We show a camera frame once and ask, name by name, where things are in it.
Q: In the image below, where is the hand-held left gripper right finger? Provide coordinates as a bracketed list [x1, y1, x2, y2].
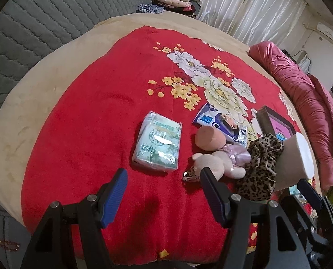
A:
[200, 167, 309, 269]

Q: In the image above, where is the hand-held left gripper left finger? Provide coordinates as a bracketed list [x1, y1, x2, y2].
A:
[21, 167, 128, 269]

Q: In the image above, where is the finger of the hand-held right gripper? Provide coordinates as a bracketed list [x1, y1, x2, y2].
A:
[297, 178, 333, 232]
[281, 195, 318, 236]

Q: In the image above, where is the teddy bear with pink dress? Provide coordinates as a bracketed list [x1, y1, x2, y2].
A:
[182, 144, 251, 183]

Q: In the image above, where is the white toilet paper roll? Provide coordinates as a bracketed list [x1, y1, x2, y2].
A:
[274, 132, 315, 191]

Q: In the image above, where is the leopard print scrunchie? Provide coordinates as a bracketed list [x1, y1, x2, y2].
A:
[235, 134, 284, 201]

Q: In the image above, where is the pink makeup sponge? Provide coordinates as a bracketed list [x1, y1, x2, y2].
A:
[194, 126, 227, 150]

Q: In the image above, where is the green tissue pack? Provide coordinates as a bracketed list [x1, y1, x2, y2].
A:
[132, 111, 182, 173]

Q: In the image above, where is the dark box with pink inside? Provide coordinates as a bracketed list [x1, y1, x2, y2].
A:
[256, 105, 296, 143]

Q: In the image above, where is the blue and white packet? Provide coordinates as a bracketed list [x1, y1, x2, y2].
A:
[192, 102, 249, 146]

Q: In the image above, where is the red floral blanket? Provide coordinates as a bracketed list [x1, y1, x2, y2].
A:
[21, 25, 318, 265]

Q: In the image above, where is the pink quilt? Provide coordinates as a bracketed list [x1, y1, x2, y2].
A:
[249, 41, 333, 191]

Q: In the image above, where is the grey bed base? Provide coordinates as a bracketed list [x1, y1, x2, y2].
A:
[0, 193, 35, 269]

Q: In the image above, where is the white air conditioner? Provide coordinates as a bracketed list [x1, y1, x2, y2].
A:
[316, 22, 333, 51]

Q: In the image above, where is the grey quilted headboard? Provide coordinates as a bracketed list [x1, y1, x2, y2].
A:
[0, 0, 158, 126]

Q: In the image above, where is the blue patterned cloth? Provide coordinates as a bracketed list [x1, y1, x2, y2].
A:
[135, 3, 164, 14]

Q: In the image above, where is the white curtain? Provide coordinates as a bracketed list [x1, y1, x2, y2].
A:
[193, 0, 308, 47]

